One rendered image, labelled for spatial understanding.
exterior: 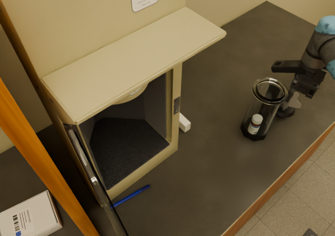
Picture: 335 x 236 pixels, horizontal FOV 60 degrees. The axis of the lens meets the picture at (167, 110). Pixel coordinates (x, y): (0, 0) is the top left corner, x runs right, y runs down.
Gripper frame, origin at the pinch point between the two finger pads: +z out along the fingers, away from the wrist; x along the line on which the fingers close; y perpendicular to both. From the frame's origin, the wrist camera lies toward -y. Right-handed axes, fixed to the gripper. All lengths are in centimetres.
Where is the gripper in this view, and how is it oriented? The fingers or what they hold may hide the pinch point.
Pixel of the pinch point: (286, 100)
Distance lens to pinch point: 118.4
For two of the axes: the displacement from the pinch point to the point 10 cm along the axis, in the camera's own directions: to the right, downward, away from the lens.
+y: 8.3, 4.4, -3.5
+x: 5.6, -6.4, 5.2
